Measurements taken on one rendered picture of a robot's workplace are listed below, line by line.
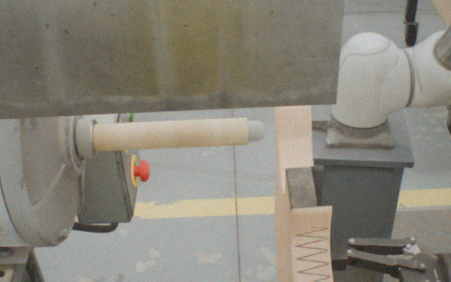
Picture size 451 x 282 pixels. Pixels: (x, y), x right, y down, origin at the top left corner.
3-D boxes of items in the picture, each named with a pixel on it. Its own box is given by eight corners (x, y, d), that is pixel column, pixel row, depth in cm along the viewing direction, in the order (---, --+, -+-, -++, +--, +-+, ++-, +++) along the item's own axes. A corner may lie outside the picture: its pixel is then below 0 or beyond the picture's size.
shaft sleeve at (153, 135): (98, 123, 72) (100, 149, 72) (92, 125, 69) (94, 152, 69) (246, 116, 72) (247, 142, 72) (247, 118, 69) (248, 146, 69)
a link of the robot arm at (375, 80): (323, 98, 166) (329, 26, 152) (387, 92, 166) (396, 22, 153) (337, 131, 153) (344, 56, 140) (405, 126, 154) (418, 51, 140)
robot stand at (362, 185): (299, 260, 218) (307, 100, 175) (374, 264, 215) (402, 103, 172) (297, 322, 196) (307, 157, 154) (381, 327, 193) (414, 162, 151)
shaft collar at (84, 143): (83, 118, 72) (85, 154, 73) (73, 120, 68) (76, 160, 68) (98, 117, 72) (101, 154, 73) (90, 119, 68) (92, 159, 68)
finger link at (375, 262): (426, 271, 79) (427, 262, 80) (344, 251, 82) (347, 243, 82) (420, 286, 82) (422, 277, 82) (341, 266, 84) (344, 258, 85)
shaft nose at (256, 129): (246, 120, 71) (247, 140, 72) (247, 121, 69) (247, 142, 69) (263, 119, 71) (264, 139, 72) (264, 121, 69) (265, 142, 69)
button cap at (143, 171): (128, 186, 108) (125, 170, 106) (130, 173, 111) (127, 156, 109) (149, 186, 108) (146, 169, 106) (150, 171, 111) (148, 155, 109)
